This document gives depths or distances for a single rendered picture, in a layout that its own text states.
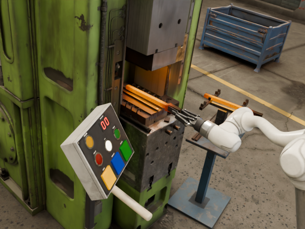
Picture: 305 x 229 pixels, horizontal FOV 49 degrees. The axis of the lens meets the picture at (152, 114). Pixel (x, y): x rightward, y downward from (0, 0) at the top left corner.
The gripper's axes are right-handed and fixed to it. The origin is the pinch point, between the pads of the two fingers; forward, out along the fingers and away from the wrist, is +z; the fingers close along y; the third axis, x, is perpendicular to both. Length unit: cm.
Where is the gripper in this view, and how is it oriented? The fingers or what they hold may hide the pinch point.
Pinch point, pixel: (174, 109)
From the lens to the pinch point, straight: 187.4
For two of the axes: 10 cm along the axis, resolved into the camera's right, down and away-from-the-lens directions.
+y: 6.6, -3.2, 6.8
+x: 1.5, -8.3, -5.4
